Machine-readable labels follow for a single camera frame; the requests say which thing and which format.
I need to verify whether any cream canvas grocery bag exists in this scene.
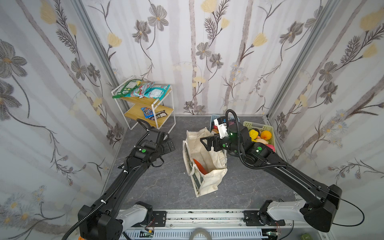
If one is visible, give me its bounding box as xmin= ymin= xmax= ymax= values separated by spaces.
xmin=183 ymin=128 xmax=228 ymax=198

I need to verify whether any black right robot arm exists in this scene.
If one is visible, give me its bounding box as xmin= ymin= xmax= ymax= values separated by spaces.
xmin=200 ymin=110 xmax=344 ymax=233

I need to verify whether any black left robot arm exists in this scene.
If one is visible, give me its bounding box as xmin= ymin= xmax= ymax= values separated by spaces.
xmin=63 ymin=120 xmax=175 ymax=240

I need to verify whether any yellow citron toy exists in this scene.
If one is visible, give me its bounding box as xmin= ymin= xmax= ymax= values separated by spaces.
xmin=249 ymin=129 xmax=260 ymax=142

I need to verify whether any green plastic fruit basket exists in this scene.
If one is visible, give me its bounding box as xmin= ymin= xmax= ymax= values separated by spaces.
xmin=243 ymin=121 xmax=276 ymax=152

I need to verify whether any dark brown candy bar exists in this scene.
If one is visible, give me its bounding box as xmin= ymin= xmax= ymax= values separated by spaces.
xmin=149 ymin=110 xmax=168 ymax=121

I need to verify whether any beige pear toy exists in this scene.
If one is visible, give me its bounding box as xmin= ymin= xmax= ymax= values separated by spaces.
xmin=255 ymin=138 xmax=269 ymax=145

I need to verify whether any blue candy bar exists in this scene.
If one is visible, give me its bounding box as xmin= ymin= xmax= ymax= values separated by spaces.
xmin=141 ymin=107 xmax=154 ymax=119

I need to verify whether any orange fruit toy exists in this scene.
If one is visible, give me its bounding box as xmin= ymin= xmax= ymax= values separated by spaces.
xmin=260 ymin=130 xmax=272 ymax=141

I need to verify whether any pink dragon fruit toy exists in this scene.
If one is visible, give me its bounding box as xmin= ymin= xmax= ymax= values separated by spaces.
xmin=267 ymin=145 xmax=276 ymax=152

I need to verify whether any red teal snack packet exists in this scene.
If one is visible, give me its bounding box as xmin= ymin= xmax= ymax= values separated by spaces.
xmin=131 ymin=82 xmax=154 ymax=98

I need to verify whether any green snack packet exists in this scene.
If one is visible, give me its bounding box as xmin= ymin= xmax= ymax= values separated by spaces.
xmin=113 ymin=79 xmax=141 ymax=99

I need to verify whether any white wire two-tier shelf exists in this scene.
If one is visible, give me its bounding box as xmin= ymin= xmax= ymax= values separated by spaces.
xmin=111 ymin=77 xmax=176 ymax=133

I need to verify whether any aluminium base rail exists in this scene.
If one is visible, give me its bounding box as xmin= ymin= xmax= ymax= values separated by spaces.
xmin=78 ymin=208 xmax=336 ymax=240

